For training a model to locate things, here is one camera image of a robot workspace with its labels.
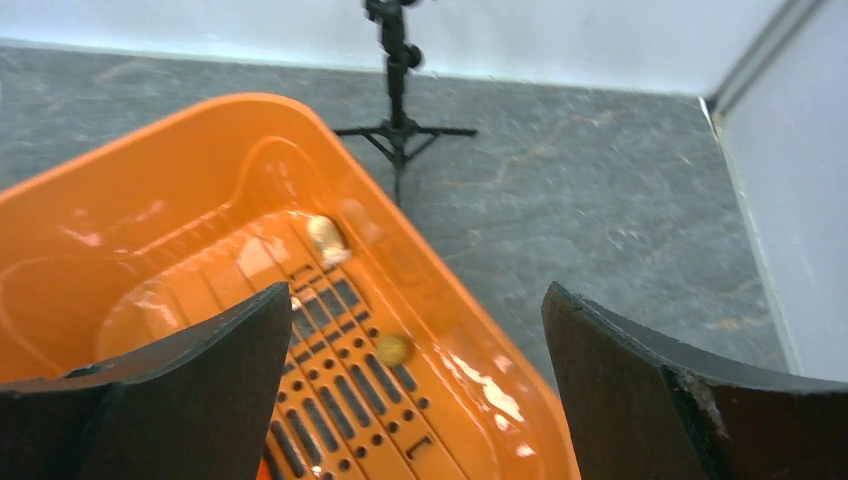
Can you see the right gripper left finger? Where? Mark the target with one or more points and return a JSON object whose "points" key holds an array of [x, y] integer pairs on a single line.
{"points": [[196, 404]]}

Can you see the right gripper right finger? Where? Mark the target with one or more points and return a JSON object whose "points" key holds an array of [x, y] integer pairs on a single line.
{"points": [[642, 405]]}

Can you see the orange plastic basket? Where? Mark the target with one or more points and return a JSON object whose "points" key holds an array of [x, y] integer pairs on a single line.
{"points": [[178, 221]]}

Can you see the small olive toy ball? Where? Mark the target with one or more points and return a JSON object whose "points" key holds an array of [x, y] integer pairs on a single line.
{"points": [[394, 350]]}

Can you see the small beige toy piece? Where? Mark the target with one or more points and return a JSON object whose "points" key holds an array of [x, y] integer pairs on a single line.
{"points": [[327, 240]]}

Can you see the black microphone tripod stand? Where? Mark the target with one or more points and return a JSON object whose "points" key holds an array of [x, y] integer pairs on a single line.
{"points": [[399, 138]]}

